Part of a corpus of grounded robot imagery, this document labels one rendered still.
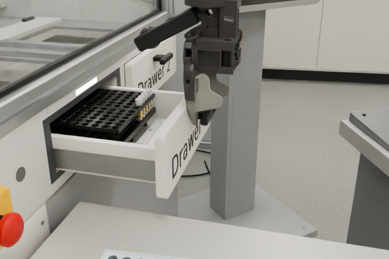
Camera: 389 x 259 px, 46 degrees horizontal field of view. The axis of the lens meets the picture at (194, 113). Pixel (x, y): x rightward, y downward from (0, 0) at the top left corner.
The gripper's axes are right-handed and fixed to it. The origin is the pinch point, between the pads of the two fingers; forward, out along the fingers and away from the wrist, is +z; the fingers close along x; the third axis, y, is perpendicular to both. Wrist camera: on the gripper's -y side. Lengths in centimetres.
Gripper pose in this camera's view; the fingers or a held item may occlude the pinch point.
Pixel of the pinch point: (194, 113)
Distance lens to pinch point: 78.4
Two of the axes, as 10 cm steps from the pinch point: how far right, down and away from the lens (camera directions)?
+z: 0.0, 9.2, 3.9
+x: 2.5, -3.7, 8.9
